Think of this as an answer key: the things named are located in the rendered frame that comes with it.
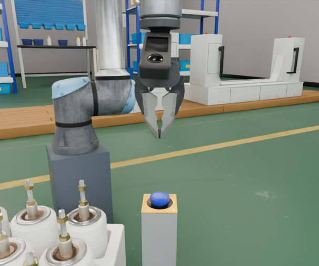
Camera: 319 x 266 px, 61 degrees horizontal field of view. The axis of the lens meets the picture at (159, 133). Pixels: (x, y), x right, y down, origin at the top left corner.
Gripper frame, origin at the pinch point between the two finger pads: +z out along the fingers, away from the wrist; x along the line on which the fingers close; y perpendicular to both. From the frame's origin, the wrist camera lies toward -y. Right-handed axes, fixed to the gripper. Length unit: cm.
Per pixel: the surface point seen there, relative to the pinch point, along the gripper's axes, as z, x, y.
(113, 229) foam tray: 28.2, 11.9, 9.4
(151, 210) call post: 14.8, 1.5, -3.0
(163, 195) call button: 13.2, -0.9, 0.0
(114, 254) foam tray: 28.2, 10.0, 0.6
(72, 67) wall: 25, 279, 783
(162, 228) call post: 18.4, -0.8, -3.6
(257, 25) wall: -77, -209, 619
